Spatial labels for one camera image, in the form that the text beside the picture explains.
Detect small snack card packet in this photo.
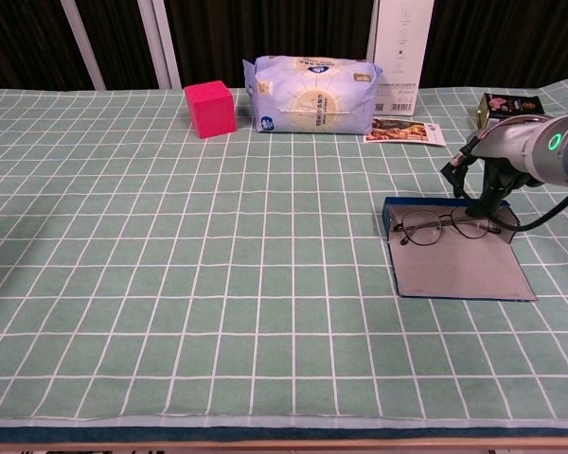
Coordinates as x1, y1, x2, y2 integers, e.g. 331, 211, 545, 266
363, 116, 447, 148

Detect pink cube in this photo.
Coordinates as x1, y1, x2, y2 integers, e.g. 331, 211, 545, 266
183, 79, 239, 140

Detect black pleated curtain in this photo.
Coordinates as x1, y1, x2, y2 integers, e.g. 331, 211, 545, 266
0, 0, 568, 91

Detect black printed tin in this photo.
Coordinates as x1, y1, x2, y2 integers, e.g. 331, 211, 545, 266
475, 92, 546, 131

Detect blue patterned box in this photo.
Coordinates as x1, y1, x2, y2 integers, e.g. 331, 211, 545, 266
382, 196, 539, 303

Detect tall white carton box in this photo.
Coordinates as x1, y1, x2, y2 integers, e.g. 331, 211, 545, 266
366, 0, 435, 117

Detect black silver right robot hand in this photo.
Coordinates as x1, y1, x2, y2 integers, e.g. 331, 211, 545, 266
442, 115, 555, 218

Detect white aluminium frame post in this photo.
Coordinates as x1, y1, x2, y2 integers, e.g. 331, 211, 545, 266
136, 0, 184, 90
60, 0, 108, 91

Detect green checkered tablecloth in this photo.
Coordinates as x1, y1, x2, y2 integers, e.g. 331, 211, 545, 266
0, 78, 568, 429

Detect thin-framed eyeglasses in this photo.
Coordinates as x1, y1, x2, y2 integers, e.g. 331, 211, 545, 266
391, 207, 503, 248

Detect light blue tissue pack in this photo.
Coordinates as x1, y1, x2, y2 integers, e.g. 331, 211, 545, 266
242, 55, 383, 135

